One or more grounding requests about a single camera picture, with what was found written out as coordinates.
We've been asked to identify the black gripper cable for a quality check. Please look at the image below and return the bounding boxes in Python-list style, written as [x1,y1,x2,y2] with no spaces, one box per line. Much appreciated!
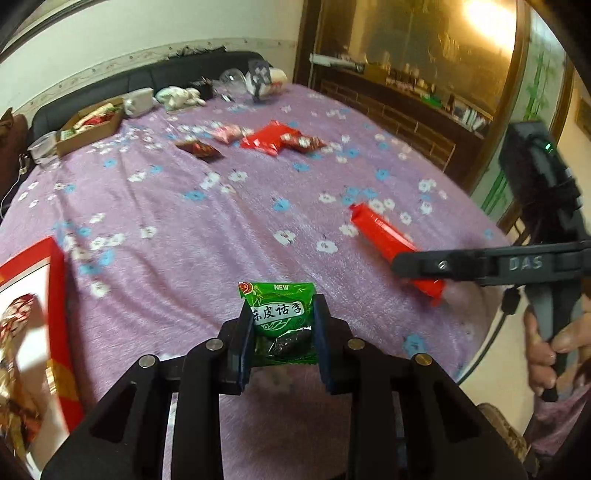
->
[456,288,520,386]

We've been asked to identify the white paper cup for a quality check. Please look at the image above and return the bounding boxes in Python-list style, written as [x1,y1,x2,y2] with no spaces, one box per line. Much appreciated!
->
[264,68,289,96]

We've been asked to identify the person's right forearm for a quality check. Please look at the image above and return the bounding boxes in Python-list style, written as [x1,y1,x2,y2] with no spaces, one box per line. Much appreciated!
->
[526,391,591,462]

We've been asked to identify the bamboo wall decal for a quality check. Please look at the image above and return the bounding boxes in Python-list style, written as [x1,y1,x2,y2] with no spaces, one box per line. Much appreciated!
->
[471,18,574,220]

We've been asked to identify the black sofa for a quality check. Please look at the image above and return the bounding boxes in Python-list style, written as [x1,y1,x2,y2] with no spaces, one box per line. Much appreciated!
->
[31,50,269,136]

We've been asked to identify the red gift box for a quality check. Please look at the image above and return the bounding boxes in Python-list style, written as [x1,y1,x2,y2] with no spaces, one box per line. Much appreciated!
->
[0,236,86,472]

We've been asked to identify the pink snack packet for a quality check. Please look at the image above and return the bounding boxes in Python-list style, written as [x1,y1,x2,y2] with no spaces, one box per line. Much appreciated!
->
[210,124,246,145]

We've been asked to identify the torn dark red packet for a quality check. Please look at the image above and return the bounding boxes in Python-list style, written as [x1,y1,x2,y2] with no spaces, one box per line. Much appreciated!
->
[174,140,225,163]

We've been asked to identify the grey phone stand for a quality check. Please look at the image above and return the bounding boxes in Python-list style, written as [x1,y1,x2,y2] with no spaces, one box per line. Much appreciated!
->
[247,59,271,103]

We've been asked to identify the clear plastic cup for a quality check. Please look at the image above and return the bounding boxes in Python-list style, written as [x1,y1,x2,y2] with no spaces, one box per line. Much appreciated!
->
[27,133,60,164]

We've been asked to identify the person's right hand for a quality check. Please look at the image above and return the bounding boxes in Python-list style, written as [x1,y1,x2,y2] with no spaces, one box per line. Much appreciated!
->
[524,305,591,396]

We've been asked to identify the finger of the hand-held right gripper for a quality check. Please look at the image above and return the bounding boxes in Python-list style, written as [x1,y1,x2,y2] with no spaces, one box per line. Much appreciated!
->
[390,247,497,289]

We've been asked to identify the small black container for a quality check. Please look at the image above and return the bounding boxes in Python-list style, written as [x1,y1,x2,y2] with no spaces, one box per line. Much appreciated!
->
[188,78,214,101]

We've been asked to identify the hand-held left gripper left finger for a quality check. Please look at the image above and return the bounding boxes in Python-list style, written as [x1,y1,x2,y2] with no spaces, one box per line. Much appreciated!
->
[41,300,256,480]

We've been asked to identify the wooden glass cabinet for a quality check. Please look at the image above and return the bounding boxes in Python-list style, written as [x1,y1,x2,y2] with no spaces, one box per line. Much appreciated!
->
[294,0,532,195]

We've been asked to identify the pile of assorted snack packets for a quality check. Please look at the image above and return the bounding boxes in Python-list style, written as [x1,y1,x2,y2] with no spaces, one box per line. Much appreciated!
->
[58,102,122,139]

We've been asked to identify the plain red snack packet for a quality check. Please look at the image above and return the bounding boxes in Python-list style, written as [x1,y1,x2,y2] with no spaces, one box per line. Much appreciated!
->
[348,202,448,308]
[239,120,302,158]

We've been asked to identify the white mug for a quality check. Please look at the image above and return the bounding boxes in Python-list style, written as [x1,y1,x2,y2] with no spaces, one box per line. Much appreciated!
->
[123,87,156,119]

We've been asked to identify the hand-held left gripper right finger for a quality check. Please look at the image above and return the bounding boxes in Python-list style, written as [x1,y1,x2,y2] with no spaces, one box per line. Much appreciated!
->
[314,293,539,480]

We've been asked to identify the cardboard box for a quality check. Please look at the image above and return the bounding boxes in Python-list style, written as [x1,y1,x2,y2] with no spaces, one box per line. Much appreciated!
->
[55,97,126,158]

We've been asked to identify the green snack packet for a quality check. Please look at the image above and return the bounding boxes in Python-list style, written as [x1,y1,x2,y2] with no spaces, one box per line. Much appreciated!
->
[238,281,320,366]

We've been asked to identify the white cable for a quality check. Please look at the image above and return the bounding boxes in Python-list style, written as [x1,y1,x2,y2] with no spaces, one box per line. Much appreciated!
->
[0,154,31,210]

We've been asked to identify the brown armchair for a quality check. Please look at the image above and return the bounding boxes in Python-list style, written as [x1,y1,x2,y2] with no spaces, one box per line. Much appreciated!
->
[0,107,31,199]

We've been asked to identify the red flower-print snack packet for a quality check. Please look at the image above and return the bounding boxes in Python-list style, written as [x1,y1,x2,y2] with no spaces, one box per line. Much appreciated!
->
[281,130,327,154]

